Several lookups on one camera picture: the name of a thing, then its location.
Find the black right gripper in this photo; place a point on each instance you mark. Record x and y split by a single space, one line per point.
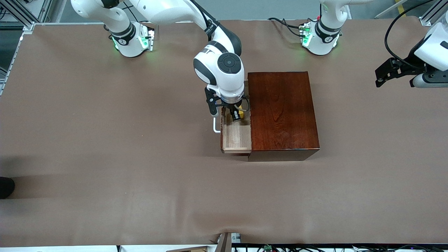
233 110

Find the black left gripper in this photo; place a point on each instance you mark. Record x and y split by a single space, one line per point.
408 66

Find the yellow block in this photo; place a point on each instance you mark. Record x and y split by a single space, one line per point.
242 111

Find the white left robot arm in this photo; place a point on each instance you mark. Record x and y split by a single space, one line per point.
325 38

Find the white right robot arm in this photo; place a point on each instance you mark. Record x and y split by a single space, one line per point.
224 80

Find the dark red wooden cabinet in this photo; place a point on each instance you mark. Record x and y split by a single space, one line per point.
283 112

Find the short aluminium profile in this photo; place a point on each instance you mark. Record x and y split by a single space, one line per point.
428 17

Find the brown paper table cover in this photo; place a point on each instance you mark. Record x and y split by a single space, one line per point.
140 157

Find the green connector plug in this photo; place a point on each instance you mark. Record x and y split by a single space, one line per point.
268 247

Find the black round object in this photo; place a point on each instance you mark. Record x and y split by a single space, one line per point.
5 187

